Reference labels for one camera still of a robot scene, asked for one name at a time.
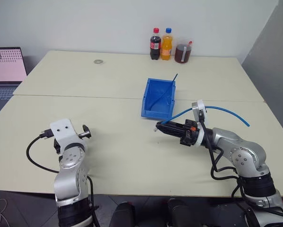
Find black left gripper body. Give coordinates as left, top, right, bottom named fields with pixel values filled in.
left=53, top=139, right=62, bottom=156

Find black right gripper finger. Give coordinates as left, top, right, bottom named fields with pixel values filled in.
left=155, top=127, right=185, bottom=140
left=156, top=121, right=186, bottom=132

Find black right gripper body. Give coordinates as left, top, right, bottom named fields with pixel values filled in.
left=179, top=119, right=202, bottom=148

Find long blue cable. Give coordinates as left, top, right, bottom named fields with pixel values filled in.
left=159, top=105, right=251, bottom=127

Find blue plastic bin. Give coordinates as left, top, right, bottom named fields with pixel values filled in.
left=141, top=78, right=176, bottom=121

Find clear jug brown liquid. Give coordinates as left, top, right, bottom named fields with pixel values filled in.
left=174, top=37, right=195, bottom=64

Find orange soda bottle blue cap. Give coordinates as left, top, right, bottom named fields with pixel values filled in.
left=160, top=27, right=173, bottom=61

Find dark rounded shape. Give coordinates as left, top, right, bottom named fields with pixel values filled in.
left=166, top=198, right=192, bottom=227
left=108, top=201, right=136, bottom=227

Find cola bottle red cap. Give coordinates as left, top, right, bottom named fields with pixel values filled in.
left=150, top=27, right=162, bottom=61

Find open grey laptop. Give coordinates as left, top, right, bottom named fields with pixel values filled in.
left=0, top=46, right=28, bottom=117

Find grey partition panel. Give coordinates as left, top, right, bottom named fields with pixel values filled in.
left=240, top=0, right=283, bottom=145

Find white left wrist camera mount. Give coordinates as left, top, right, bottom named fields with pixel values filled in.
left=49, top=118, right=86, bottom=148

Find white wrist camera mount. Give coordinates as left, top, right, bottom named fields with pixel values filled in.
left=191, top=99, right=208, bottom=149
left=49, top=118, right=86, bottom=148

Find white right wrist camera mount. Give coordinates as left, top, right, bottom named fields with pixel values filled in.
left=191, top=99, right=208, bottom=149

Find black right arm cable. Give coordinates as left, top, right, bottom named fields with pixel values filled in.
left=199, top=119, right=245, bottom=201

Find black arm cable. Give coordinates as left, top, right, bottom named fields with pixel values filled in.
left=26, top=129, right=60, bottom=174
left=199, top=119, right=245, bottom=201

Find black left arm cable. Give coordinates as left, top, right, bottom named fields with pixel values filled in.
left=26, top=129, right=60, bottom=174

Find blue cable with coupler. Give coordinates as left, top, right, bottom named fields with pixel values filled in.
left=150, top=73, right=179, bottom=111

